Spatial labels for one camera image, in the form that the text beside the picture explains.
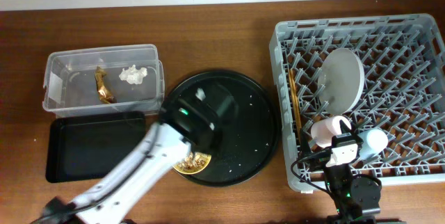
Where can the yellow bowl with food scraps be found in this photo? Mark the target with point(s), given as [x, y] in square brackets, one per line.
[194, 163]

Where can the wooden chopstick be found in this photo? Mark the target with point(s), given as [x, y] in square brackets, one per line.
[297, 112]
[295, 102]

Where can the white tissue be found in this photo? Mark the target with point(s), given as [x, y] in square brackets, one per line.
[132, 75]

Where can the gold foil wrapper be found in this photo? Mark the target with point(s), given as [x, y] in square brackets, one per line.
[104, 94]

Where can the white round plate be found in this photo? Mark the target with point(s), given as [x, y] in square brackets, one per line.
[342, 76]

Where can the light blue plastic cup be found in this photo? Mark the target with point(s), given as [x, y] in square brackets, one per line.
[374, 141]

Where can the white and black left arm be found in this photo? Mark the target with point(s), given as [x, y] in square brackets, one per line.
[183, 125]

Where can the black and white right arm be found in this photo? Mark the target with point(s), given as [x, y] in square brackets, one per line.
[356, 197]

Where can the grey plastic dishwasher rack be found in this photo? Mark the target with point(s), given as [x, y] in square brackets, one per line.
[403, 59]

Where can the round black tray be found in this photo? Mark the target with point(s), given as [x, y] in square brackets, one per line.
[249, 136]

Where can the clear plastic bin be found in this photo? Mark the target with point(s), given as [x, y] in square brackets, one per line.
[70, 84]

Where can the black rectangular tray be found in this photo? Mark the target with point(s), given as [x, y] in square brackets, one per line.
[89, 147]

